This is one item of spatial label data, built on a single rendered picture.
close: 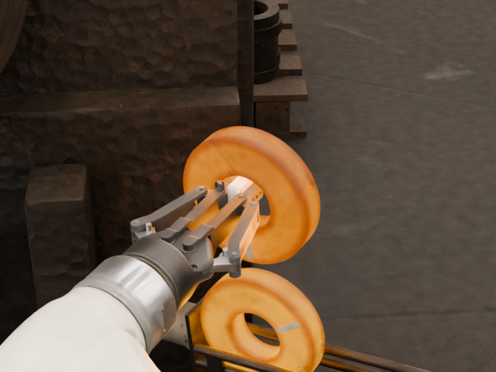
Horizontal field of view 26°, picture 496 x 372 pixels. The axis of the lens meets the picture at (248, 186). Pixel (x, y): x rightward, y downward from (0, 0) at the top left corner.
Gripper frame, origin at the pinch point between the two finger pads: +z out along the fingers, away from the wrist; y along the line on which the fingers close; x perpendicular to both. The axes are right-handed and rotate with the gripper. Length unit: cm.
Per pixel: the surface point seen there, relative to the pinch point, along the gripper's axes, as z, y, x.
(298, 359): -0.1, 5.9, -22.8
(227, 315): 0.1, -3.7, -20.0
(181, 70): 24.5, -24.8, -3.8
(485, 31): 260, -56, -106
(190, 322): -1.9, -7.9, -21.4
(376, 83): 202, -72, -103
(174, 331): -1.1, -10.9, -24.6
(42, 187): 3.1, -32.9, -12.5
